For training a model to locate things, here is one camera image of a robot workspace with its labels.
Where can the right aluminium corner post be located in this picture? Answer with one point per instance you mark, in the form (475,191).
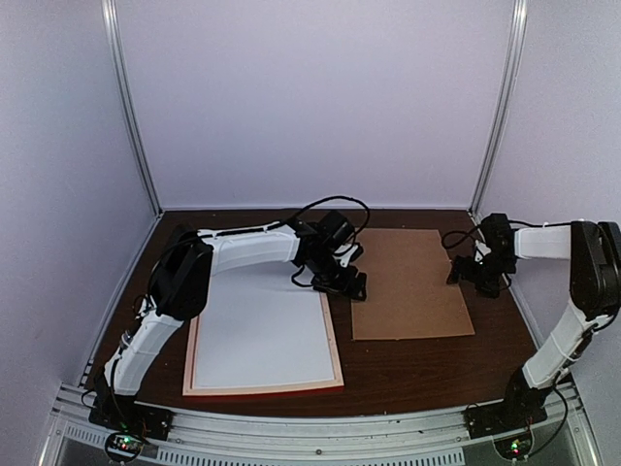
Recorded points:
(515,45)

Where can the aluminium front rail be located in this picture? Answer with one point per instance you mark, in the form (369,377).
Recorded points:
(438,437)

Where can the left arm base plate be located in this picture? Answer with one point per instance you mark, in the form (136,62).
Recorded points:
(144,421)

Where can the aluminium corner post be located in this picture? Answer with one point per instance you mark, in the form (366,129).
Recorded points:
(110,17)
(515,45)

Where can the left aluminium corner post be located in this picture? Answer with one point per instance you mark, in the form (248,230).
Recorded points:
(110,17)

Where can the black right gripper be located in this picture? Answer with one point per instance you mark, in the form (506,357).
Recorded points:
(490,289)

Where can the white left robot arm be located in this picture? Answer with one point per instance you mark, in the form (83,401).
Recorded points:
(177,289)

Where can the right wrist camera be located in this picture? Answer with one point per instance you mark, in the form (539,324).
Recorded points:
(481,250)

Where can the brown backing board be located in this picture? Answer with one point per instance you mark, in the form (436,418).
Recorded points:
(407,296)

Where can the pink wooden picture frame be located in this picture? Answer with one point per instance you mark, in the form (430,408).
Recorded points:
(335,349)

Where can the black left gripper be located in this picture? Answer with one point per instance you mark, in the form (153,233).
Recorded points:
(343,286)

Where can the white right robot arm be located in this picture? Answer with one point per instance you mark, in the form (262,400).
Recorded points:
(588,252)

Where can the red landscape photo print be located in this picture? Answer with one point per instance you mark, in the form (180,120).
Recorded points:
(262,340)

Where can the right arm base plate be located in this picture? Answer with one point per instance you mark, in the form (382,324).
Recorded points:
(491,420)

